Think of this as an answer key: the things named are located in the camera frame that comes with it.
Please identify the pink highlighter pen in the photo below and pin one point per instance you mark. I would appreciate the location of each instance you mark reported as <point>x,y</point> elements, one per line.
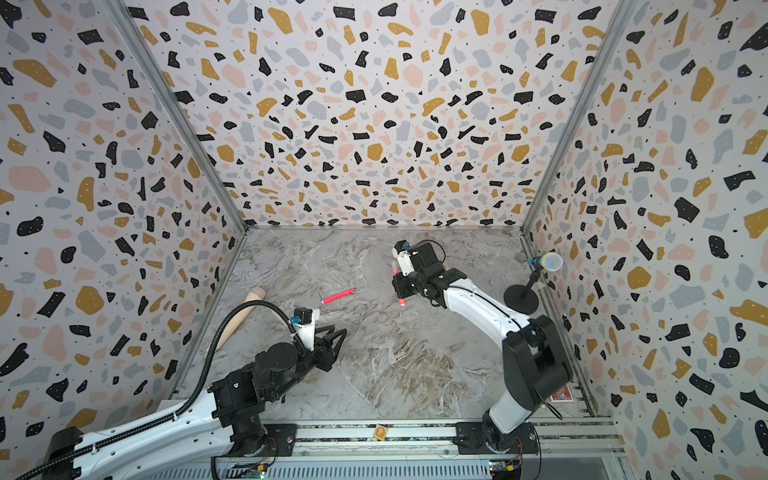
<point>338,296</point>
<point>396,282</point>

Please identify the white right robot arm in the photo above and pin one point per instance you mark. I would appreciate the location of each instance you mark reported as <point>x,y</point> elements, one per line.
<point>535,363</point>

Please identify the red playing card box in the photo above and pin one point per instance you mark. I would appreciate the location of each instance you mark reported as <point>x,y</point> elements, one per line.
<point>564,394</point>

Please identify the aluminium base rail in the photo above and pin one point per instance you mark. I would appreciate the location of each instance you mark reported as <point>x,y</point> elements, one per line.
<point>423,449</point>

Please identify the blue toy microphone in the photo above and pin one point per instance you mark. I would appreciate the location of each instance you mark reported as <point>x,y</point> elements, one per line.
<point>550,261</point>

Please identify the small brown tag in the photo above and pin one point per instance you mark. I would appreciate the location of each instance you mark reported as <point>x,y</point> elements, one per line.
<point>380,433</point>

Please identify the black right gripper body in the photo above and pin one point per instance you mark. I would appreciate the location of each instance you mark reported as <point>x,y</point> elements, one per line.
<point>409,285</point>

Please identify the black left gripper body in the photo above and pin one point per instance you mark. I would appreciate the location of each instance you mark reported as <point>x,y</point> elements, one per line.
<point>321,358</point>

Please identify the aluminium corner post right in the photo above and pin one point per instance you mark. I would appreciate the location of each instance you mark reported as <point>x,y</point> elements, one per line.
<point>623,10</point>

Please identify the aluminium corner post left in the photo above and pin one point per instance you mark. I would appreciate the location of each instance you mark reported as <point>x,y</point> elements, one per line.
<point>120,16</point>

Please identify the beige toy microphone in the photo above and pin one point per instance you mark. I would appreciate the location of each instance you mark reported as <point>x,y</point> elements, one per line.
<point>256,293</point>

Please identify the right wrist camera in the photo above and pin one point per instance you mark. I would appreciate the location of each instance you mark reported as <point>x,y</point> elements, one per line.
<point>418,257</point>

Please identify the aluminium corner post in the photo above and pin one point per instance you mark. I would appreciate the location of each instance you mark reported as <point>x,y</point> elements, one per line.
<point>120,16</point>
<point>623,10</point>

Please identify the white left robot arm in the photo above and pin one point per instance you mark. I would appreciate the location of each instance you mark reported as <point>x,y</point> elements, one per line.
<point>223,420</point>

